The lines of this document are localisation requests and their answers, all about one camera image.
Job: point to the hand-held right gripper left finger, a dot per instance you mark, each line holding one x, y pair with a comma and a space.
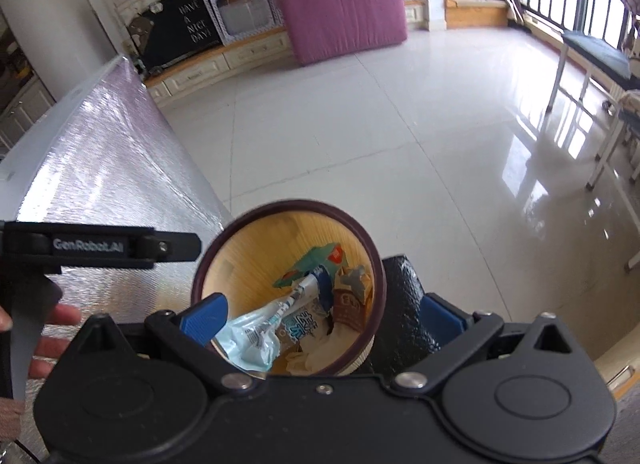
202, 320

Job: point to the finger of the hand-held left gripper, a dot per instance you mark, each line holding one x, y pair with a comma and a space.
180, 245

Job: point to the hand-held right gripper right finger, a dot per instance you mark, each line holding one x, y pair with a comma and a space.
442, 318

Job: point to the light blue white packet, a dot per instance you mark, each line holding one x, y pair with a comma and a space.
255, 336

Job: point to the round wooden trash bin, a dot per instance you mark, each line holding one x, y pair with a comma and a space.
250, 249

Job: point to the person's left hand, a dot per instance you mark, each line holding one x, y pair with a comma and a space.
62, 316

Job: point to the black leather seat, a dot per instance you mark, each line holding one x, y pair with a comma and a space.
405, 294

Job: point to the brown snack packet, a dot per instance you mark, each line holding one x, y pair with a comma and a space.
352, 304

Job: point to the white crumpled tissue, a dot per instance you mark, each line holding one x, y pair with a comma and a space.
312, 351

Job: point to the green packet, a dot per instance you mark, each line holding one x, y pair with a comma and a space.
312, 261

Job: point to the low cream drawer cabinet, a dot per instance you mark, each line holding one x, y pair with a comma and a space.
220, 67

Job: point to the black chalkboard sign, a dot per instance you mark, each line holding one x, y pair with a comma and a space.
185, 27

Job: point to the chair with blue cushion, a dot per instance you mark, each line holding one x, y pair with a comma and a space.
595, 52

